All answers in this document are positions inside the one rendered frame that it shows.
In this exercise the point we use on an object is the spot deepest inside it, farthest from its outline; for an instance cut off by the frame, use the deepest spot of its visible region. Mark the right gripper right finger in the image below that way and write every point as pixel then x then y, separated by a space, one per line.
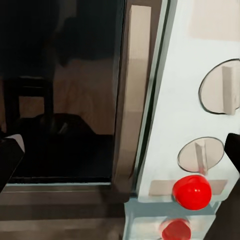
pixel 232 149

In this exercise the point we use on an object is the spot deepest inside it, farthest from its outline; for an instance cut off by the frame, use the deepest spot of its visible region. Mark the microwave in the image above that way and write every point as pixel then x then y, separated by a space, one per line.
pixel 120 99

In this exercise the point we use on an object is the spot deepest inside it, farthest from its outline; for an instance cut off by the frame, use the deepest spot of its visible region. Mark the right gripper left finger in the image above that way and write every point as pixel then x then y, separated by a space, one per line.
pixel 12 149

